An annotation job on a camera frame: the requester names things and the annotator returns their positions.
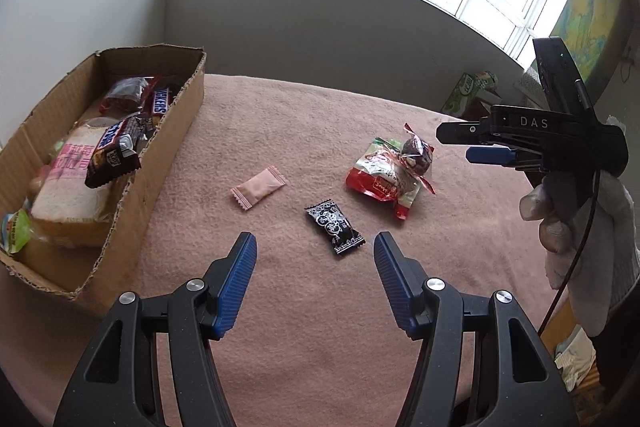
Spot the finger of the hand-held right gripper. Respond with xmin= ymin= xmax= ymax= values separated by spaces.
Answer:
xmin=436 ymin=121 xmax=493 ymax=146
xmin=466 ymin=146 xmax=543 ymax=172

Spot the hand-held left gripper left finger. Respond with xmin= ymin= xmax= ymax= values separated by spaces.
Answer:
xmin=52 ymin=231 xmax=258 ymax=427

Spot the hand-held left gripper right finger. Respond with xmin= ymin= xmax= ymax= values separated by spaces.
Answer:
xmin=373 ymin=231 xmax=581 ymax=427

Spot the black candy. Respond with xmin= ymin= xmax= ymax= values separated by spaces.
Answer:
xmin=305 ymin=201 xmax=367 ymax=257

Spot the red snack packet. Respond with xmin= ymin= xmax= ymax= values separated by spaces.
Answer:
xmin=345 ymin=136 xmax=421 ymax=222

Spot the cardboard box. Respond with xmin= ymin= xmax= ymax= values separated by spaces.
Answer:
xmin=0 ymin=44 xmax=207 ymax=303

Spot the brown chocolate bar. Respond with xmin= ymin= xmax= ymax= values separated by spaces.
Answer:
xmin=142 ymin=76 xmax=188 ymax=128
xmin=84 ymin=113 xmax=146 ymax=188

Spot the packaged sliced bread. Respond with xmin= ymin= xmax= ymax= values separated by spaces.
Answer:
xmin=27 ymin=117 xmax=128 ymax=248

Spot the yellow-green jelly cup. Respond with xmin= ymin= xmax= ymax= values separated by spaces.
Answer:
xmin=0 ymin=208 xmax=35 ymax=256

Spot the person's right hand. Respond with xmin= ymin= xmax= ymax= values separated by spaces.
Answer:
xmin=519 ymin=169 xmax=640 ymax=338

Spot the green carton box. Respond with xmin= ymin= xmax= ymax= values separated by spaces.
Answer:
xmin=440 ymin=71 xmax=501 ymax=118

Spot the white lace cloth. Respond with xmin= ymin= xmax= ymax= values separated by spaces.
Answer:
xmin=514 ymin=64 xmax=543 ymax=95

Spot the pink sachet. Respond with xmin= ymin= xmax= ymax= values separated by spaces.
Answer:
xmin=230 ymin=165 xmax=288 ymax=210

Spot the pale crumpled cloth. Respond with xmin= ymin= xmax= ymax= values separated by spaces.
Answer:
xmin=552 ymin=327 xmax=598 ymax=390

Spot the wall map poster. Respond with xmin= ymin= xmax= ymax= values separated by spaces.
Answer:
xmin=547 ymin=0 xmax=631 ymax=88

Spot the black cable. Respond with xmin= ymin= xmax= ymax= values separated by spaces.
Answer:
xmin=537 ymin=79 xmax=601 ymax=338

